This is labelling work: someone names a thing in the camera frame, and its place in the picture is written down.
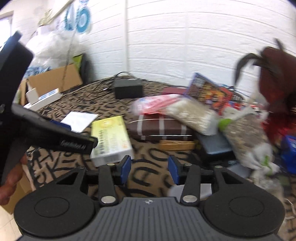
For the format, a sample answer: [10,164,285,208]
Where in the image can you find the yellow green box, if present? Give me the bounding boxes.
[90,115,134,167]

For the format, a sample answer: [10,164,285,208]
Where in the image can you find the cotton swabs bag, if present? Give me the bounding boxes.
[163,97,220,136]

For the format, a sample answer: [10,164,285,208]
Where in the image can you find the herb sachet bag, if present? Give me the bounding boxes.
[218,106,280,175]

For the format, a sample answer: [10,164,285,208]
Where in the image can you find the black red feather duster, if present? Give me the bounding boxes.
[233,39,295,145]

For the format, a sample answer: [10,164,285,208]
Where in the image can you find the person's left hand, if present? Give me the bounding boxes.
[0,154,28,205]

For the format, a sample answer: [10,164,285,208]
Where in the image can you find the wooden clothespin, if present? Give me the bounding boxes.
[159,140,196,151]

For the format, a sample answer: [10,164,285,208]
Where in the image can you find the brown striped case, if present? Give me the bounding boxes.
[126,113,194,141]

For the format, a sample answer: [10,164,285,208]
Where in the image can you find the white paper card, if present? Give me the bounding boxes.
[61,111,98,133]

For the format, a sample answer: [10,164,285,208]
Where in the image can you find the cardboard box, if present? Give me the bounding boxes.
[19,64,83,106]

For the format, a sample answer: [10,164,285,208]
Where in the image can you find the pink packet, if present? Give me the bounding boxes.
[131,94,183,115]

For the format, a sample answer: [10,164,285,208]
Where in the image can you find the patterned table cloth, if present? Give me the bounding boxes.
[23,76,296,241]

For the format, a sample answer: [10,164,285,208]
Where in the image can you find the black power adapter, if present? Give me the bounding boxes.
[113,79,144,99]

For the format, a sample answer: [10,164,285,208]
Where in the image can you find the dark red flat box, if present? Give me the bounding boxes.
[162,86,187,95]

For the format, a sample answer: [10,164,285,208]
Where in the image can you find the colourful card box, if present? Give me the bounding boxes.
[185,73,233,115]

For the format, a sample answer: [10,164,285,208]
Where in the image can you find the blue box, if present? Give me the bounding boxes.
[281,136,296,175]

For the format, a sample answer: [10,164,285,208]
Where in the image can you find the dark red wooden board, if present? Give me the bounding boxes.
[259,47,295,113]

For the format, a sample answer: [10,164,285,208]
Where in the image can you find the blue wall decoration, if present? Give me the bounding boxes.
[64,1,91,34]

